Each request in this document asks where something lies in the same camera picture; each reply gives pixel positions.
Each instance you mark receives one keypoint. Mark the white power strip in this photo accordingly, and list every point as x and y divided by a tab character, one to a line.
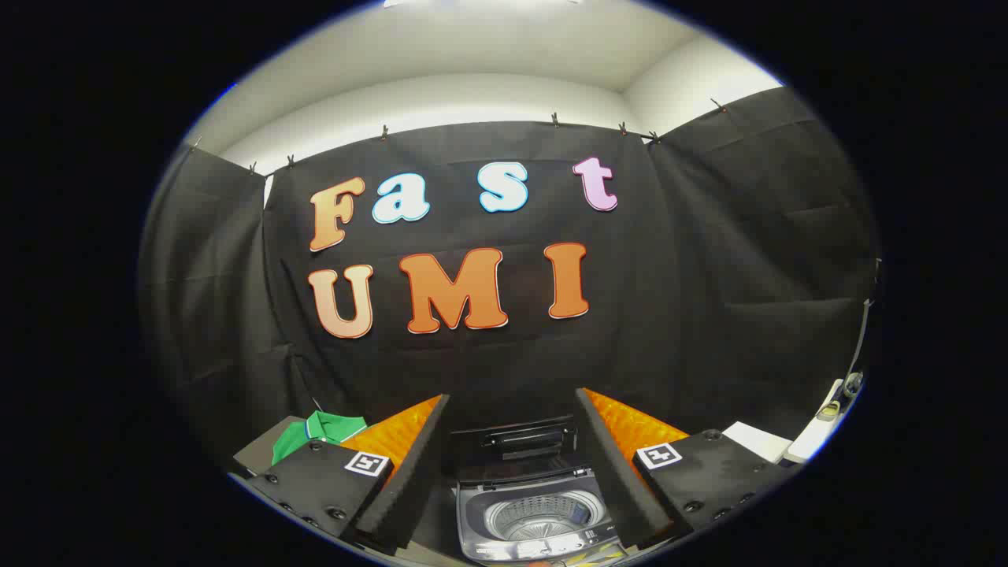
811	433

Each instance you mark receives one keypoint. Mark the green polo shirt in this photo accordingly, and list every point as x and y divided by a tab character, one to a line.
323	429

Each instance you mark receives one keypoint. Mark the grey box stand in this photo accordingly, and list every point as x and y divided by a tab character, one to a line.
256	453

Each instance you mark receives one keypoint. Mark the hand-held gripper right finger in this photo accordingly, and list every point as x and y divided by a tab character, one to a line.
618	472

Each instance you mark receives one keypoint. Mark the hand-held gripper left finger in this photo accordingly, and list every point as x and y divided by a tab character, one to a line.
409	472

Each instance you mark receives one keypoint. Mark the row of small cloth clips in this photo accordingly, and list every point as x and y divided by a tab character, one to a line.
555	119

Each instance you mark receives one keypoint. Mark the grey washing machine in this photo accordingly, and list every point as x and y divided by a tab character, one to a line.
535	516

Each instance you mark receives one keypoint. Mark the black backdrop cloth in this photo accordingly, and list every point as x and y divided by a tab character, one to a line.
693	260

